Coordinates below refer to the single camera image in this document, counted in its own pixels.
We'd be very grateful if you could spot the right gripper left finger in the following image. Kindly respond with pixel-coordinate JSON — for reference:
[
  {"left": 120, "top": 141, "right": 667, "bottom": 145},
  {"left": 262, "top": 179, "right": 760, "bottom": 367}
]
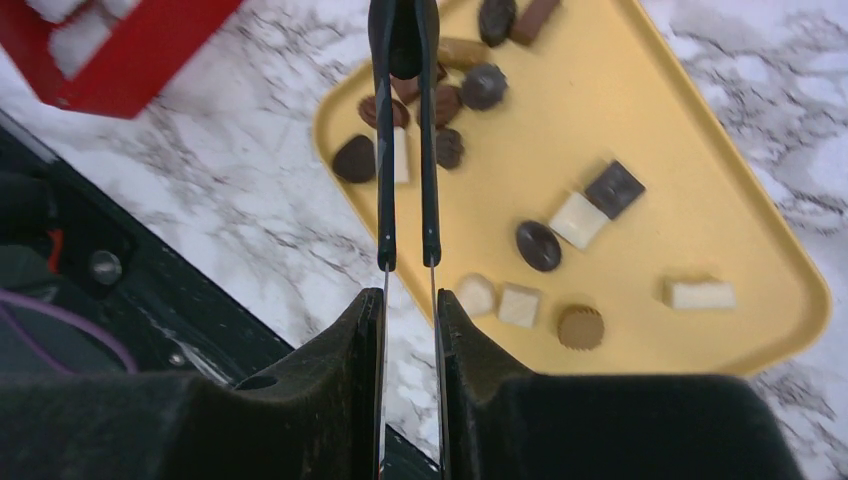
[{"left": 368, "top": 1, "right": 397, "bottom": 272}]

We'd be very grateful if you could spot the dark round chocolate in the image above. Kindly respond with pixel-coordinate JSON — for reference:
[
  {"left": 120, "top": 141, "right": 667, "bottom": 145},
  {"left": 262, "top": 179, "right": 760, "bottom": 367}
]
[{"left": 331, "top": 134, "right": 376, "bottom": 184}]

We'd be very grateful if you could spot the white chocolate block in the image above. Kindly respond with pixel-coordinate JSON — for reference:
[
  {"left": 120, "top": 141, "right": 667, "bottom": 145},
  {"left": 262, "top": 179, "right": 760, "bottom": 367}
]
[{"left": 497, "top": 283, "right": 542, "bottom": 328}]

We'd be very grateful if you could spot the red compartment box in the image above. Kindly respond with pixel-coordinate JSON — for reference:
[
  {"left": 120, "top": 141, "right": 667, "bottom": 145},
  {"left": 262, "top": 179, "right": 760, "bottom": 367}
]
[{"left": 1, "top": 0, "right": 241, "bottom": 119}]

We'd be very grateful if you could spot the yellow plastic tray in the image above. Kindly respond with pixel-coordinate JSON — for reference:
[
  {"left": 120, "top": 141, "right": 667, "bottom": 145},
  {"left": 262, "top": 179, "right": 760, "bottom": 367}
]
[{"left": 312, "top": 0, "right": 833, "bottom": 378}]

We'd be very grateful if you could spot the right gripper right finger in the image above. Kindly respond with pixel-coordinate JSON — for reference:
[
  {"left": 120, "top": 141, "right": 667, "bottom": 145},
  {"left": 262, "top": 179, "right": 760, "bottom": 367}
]
[{"left": 414, "top": 0, "right": 442, "bottom": 267}]

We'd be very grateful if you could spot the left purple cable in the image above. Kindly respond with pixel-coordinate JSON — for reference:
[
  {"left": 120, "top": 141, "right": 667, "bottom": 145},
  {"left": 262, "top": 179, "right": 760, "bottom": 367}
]
[{"left": 0, "top": 288, "right": 139, "bottom": 376}]

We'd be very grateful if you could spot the dark oval chocolate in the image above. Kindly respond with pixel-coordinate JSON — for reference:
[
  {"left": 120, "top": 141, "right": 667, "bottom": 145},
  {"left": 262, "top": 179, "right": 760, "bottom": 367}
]
[{"left": 515, "top": 220, "right": 562, "bottom": 272}]

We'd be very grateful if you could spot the white chocolate cube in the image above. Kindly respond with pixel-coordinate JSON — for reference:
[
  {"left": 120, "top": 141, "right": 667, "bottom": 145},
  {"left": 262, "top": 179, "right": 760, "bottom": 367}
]
[{"left": 454, "top": 273, "right": 496, "bottom": 317}]

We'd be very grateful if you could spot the round caramel chocolate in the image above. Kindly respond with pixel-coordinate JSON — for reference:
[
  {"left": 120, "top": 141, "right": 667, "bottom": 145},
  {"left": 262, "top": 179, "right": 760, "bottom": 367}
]
[{"left": 557, "top": 305, "right": 605, "bottom": 351}]

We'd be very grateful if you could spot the black mounting rail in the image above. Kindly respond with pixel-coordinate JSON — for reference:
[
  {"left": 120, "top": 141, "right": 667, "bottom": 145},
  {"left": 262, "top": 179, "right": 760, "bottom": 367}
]
[{"left": 0, "top": 109, "right": 439, "bottom": 480}]

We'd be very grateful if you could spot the white rectangular chocolate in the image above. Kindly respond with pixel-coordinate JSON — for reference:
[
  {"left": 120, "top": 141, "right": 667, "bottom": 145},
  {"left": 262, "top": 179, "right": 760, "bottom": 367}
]
[{"left": 663, "top": 280, "right": 737, "bottom": 310}]

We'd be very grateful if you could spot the dark square chocolate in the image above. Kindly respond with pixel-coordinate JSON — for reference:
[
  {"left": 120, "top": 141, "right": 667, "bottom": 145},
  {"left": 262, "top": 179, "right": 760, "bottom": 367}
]
[{"left": 584, "top": 160, "right": 646, "bottom": 220}]

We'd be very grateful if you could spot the brown chocolate bar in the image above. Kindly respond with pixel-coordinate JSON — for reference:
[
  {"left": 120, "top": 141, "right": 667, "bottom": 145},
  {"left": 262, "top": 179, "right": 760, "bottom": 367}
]
[{"left": 509, "top": 0, "right": 562, "bottom": 46}]

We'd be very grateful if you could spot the white chocolate bar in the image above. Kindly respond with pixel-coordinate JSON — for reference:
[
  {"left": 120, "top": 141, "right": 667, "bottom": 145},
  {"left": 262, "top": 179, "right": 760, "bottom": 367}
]
[{"left": 393, "top": 127, "right": 410, "bottom": 184}]

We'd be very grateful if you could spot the white square chocolate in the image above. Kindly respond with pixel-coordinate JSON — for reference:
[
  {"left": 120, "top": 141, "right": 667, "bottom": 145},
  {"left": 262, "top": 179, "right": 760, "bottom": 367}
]
[{"left": 548, "top": 192, "right": 609, "bottom": 250}]

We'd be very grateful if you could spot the dark chocolate piece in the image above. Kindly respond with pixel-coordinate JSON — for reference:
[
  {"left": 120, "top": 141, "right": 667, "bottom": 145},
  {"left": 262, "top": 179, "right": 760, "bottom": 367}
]
[{"left": 478, "top": 0, "right": 517, "bottom": 47}]

